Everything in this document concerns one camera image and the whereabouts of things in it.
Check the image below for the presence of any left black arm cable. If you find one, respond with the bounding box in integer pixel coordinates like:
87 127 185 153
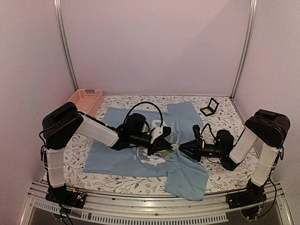
124 101 164 128

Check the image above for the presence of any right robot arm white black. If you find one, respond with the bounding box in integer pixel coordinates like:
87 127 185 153
179 109 291 204

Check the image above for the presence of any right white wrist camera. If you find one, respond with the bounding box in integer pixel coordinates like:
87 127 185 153
192 124 203 142

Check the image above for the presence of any black open brooch box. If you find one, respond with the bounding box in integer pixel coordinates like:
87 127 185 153
200 97 219 117

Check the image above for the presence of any floral patterned tablecloth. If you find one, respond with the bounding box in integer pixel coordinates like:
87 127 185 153
64 95 258 195

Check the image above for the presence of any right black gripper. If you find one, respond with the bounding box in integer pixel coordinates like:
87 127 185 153
180 139 225 162

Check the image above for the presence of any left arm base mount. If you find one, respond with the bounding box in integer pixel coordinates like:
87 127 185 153
45 185 86 209

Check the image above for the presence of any gold brooch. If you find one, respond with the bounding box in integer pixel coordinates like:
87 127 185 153
171 144 180 150

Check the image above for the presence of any aluminium frame post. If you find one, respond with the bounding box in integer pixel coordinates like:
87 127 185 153
53 0 79 91
230 0 258 101

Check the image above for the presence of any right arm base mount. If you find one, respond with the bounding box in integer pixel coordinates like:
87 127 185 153
225 183 277 221

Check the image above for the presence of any light blue printed t-shirt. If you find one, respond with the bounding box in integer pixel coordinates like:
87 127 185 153
84 101 209 201

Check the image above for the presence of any right aluminium frame post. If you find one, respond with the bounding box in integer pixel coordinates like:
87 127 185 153
230 0 258 101

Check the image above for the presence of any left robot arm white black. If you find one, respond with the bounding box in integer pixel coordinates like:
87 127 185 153
39 102 172 203

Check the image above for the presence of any left aluminium frame post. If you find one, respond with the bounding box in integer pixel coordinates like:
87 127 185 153
53 0 79 91

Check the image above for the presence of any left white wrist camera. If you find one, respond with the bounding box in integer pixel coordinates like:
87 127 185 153
150 126 172 144

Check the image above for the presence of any pink plastic basket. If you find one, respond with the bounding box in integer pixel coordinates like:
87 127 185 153
68 89 103 117

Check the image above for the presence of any aluminium front rail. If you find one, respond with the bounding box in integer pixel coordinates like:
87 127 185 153
21 181 294 225

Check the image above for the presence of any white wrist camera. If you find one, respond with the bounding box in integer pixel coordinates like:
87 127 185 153
192 124 203 142
150 126 172 144

